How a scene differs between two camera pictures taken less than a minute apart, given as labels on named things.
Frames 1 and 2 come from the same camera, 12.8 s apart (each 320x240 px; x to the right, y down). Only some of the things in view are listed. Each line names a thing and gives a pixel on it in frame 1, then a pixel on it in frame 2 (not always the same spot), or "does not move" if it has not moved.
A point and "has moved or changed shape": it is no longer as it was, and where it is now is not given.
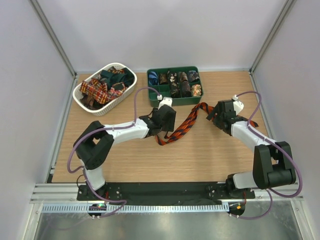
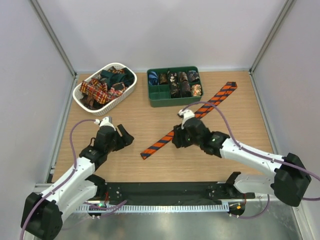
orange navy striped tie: (194, 108) has moved or changed shape
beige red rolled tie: (196, 90) does not move
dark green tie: (126, 77) does not move
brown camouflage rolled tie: (163, 78) does not move
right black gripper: (215, 119) → (179, 138)
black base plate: (178, 194) does not move
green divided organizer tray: (183, 85) does not move
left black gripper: (169, 127) → (127, 141)
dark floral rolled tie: (174, 85) does not move
